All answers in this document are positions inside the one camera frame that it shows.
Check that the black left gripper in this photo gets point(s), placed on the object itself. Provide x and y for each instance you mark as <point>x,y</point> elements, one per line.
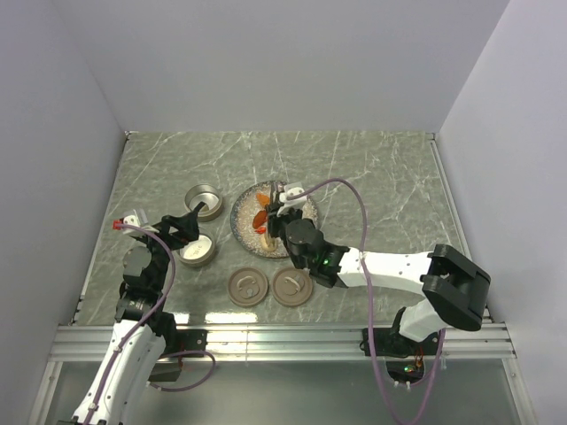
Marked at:
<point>185,225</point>

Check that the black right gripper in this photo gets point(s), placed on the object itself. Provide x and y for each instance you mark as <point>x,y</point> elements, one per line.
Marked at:
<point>290,213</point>

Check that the white steamed bun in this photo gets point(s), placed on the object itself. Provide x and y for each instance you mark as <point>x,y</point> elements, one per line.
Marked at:
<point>268,243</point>

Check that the metal serving tongs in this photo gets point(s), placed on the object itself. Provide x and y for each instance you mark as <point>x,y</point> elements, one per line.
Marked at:
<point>272,207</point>

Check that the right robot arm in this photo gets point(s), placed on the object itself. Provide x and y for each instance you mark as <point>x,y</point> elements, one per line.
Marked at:
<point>453,288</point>

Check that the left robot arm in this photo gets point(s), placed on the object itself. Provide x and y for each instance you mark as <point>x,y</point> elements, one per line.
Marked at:
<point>142,330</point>

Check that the near steel lunch tin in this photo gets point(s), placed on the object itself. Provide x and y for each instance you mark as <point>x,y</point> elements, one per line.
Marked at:
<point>198,253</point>

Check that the steel lunch tin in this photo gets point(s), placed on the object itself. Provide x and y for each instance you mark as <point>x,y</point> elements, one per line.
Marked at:
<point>198,253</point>
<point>206,193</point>

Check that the far steel lunch tin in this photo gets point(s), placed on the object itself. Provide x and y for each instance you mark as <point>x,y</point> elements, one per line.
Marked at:
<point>206,193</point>

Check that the brown fried oval piece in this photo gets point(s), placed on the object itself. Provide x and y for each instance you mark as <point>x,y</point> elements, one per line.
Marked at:
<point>259,219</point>

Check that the speckled ceramic plate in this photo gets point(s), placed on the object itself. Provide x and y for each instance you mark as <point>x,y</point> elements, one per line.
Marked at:
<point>243,211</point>

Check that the right brown lid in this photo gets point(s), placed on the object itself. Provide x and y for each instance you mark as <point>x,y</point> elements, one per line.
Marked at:
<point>292,287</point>

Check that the brown lid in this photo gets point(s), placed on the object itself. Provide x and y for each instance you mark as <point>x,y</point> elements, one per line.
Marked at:
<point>247,287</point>
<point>292,287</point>

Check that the left brown lid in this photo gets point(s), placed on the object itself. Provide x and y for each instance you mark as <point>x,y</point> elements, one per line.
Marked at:
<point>247,287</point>

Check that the circuit board with led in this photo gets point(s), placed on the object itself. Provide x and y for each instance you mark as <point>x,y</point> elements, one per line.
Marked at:
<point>405,372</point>

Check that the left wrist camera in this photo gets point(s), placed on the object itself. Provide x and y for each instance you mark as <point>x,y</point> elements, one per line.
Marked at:
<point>136,217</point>

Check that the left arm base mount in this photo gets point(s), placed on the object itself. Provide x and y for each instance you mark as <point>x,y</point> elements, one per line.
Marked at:
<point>192,340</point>

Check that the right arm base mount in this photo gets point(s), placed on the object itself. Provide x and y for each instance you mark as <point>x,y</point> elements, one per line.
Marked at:
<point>388,344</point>

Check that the aluminium frame rail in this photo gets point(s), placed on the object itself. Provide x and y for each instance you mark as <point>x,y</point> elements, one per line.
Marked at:
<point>296,342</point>

